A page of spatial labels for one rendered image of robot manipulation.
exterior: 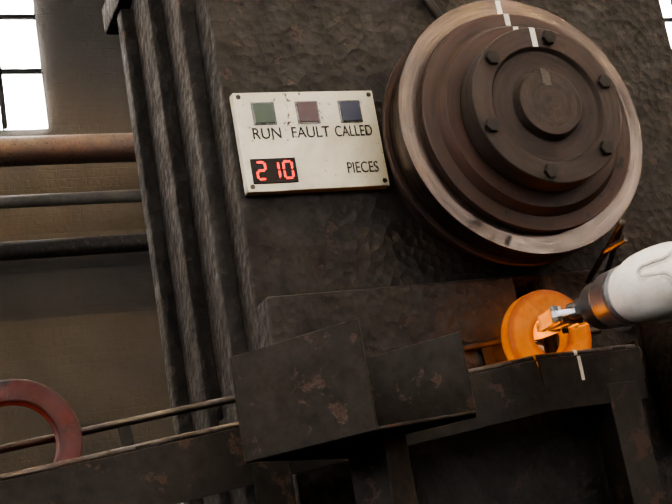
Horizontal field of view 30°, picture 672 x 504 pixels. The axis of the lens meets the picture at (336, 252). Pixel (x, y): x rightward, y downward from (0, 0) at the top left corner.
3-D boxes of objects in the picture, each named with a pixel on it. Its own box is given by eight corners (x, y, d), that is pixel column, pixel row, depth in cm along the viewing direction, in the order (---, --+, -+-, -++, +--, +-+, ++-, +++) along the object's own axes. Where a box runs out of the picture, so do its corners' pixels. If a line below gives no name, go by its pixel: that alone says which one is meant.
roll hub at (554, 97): (478, 196, 204) (445, 39, 211) (623, 188, 214) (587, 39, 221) (494, 185, 199) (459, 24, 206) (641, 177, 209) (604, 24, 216)
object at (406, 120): (411, 274, 207) (362, 16, 219) (648, 255, 224) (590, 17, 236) (427, 263, 201) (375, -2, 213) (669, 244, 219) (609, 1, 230)
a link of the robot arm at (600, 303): (665, 320, 186) (642, 327, 191) (652, 260, 188) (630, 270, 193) (613, 325, 182) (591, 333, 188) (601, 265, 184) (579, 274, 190)
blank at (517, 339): (489, 302, 208) (498, 298, 205) (566, 286, 214) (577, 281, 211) (514, 394, 205) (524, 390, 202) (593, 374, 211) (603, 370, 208)
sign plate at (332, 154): (244, 196, 210) (229, 97, 215) (385, 189, 220) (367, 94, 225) (248, 191, 208) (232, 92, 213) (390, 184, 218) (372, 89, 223)
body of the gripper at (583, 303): (593, 327, 188) (561, 339, 196) (640, 322, 191) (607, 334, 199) (583, 279, 189) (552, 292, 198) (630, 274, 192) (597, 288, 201)
